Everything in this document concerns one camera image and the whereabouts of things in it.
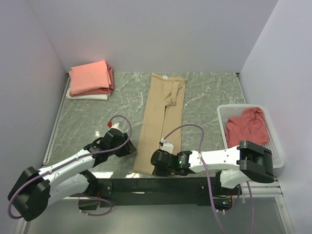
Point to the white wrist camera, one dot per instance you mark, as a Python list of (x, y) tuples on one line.
[(113, 125), (166, 146)]

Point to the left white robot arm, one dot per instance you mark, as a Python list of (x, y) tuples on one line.
[(36, 189)]

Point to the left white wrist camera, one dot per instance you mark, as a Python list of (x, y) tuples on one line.
[(113, 125)]

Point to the folded white t-shirt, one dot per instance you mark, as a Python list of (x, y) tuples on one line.
[(87, 97)]

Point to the black base beam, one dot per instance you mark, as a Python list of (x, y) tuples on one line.
[(144, 191)]

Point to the tan t-shirt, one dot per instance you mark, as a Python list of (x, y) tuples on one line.
[(163, 113)]

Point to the white plastic basket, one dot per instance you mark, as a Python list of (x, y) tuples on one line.
[(227, 111)]

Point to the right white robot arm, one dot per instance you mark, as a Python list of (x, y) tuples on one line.
[(245, 162)]

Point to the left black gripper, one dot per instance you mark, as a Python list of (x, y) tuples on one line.
[(128, 149)]

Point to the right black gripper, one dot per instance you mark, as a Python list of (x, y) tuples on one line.
[(158, 172)]

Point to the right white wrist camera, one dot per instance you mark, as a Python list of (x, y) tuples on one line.
[(166, 146)]

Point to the red t-shirt in basket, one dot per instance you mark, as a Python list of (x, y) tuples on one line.
[(250, 126)]

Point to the aluminium rail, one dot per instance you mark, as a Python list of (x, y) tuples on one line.
[(262, 189)]

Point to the folded salmon t-shirt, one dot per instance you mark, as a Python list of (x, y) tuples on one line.
[(89, 77)]

